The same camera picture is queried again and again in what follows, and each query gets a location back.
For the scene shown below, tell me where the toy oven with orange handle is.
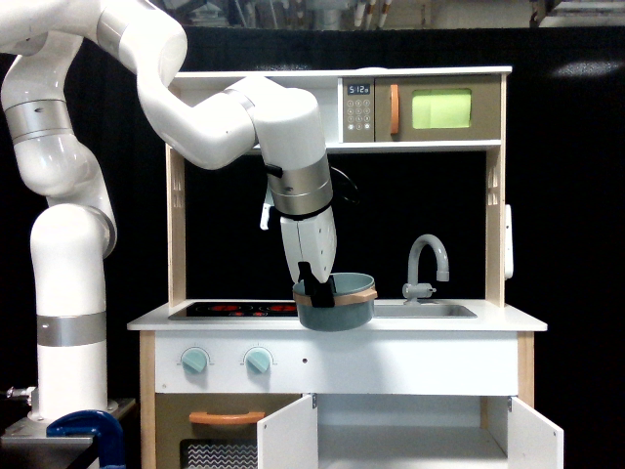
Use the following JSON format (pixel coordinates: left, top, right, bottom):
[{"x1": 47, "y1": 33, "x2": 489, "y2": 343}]
[{"x1": 155, "y1": 394, "x2": 301, "y2": 468}]

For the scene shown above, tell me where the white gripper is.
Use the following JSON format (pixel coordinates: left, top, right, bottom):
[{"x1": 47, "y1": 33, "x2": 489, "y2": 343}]
[{"x1": 280, "y1": 206, "x2": 337, "y2": 308}]

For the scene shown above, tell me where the left white cabinet door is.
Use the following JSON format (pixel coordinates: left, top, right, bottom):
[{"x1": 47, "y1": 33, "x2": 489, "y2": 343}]
[{"x1": 257, "y1": 394, "x2": 319, "y2": 469}]

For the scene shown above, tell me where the grey toy sink basin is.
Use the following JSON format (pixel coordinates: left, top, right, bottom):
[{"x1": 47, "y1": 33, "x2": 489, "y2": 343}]
[{"x1": 374, "y1": 304, "x2": 478, "y2": 320}]

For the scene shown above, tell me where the black toy stovetop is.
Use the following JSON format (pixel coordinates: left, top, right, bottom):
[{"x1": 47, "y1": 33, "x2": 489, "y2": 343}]
[{"x1": 168, "y1": 300, "x2": 298, "y2": 320}]

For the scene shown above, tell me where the teal stove knob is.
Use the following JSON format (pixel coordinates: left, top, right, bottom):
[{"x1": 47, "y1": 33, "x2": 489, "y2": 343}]
[
  {"x1": 243, "y1": 346, "x2": 273, "y2": 374},
  {"x1": 181, "y1": 347, "x2": 209, "y2": 375}
]

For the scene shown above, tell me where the teal pot with orange rim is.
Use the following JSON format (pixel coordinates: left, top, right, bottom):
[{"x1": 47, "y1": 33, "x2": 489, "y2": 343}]
[{"x1": 293, "y1": 273, "x2": 377, "y2": 331}]

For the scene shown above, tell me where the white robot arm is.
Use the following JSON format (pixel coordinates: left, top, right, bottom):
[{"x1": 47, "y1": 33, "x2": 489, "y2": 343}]
[{"x1": 1, "y1": 1, "x2": 336, "y2": 421}]

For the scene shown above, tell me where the blue C-clamp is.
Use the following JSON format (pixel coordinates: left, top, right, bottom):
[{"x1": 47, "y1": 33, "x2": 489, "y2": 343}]
[{"x1": 46, "y1": 410, "x2": 126, "y2": 469}]

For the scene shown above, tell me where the white wooden toy kitchen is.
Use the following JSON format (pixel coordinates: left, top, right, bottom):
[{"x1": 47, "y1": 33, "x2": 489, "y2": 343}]
[{"x1": 130, "y1": 66, "x2": 546, "y2": 468}]

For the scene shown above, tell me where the left teal stove knob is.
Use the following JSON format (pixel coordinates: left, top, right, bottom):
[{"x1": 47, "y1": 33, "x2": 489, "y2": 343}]
[{"x1": 181, "y1": 347, "x2": 209, "y2": 375}]

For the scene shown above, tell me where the grey toy faucet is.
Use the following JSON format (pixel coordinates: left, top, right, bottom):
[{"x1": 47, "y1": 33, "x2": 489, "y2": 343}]
[{"x1": 402, "y1": 234, "x2": 449, "y2": 303}]

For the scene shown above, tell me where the right teal stove knob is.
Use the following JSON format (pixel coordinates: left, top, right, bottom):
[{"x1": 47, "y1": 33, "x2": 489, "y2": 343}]
[{"x1": 243, "y1": 346, "x2": 273, "y2": 374}]

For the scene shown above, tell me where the toy cleaver knife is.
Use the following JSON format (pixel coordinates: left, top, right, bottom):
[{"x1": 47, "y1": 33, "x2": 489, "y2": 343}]
[{"x1": 260, "y1": 186, "x2": 274, "y2": 231}]

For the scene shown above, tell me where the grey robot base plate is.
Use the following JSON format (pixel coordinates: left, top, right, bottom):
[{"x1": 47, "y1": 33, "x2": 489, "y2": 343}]
[{"x1": 0, "y1": 397, "x2": 137, "y2": 469}]

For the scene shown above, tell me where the toy microwave with orange handle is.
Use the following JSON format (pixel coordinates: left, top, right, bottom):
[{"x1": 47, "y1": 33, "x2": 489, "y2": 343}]
[{"x1": 343, "y1": 74, "x2": 502, "y2": 143}]

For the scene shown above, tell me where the white cabinet door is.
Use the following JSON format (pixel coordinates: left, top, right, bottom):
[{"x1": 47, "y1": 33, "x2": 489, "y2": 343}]
[
  {"x1": 257, "y1": 394, "x2": 319, "y2": 469},
  {"x1": 507, "y1": 397, "x2": 564, "y2": 469}
]

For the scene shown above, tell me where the right white cabinet door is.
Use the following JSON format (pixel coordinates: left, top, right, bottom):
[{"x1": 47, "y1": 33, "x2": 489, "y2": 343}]
[{"x1": 507, "y1": 397, "x2": 564, "y2": 469}]

